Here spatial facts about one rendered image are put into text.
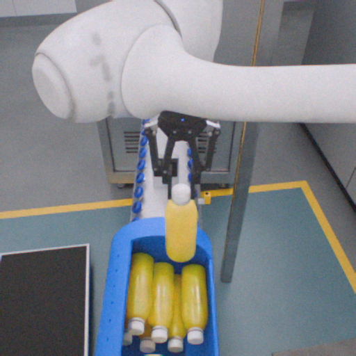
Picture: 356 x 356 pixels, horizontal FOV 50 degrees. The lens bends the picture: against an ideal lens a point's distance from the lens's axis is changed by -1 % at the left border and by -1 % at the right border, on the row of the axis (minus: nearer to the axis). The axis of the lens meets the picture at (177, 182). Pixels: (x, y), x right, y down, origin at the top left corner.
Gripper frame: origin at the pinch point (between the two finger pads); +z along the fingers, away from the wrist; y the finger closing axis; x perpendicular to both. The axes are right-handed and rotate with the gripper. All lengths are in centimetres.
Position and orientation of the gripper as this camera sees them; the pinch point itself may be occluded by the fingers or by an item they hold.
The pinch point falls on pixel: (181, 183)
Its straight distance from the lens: 75.6
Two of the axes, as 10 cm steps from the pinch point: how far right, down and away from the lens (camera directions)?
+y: -10.0, -0.1, 0.0
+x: -0.1, 7.0, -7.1
